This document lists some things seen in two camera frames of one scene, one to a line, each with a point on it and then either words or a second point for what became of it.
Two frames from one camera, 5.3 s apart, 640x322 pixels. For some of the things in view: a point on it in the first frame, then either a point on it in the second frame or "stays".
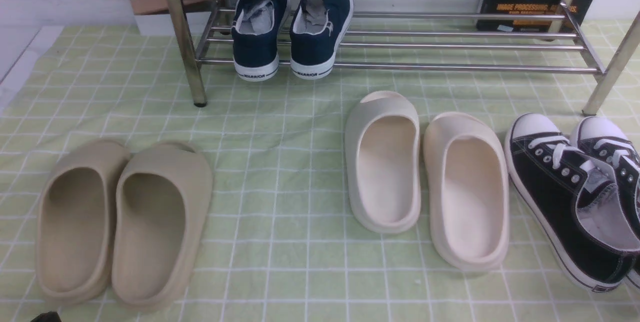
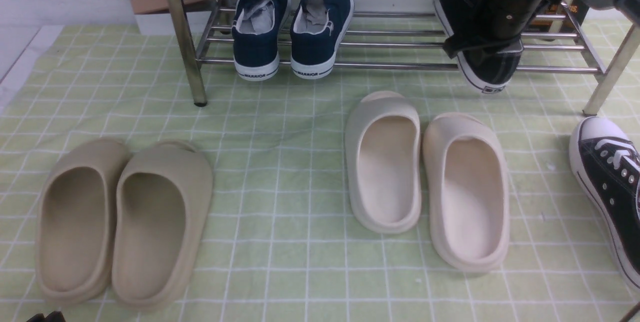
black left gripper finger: x=50 y=316 stays
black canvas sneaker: x=578 y=200 to x=489 y=57
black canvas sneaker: x=615 y=147 stays
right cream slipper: x=467 y=181 stays
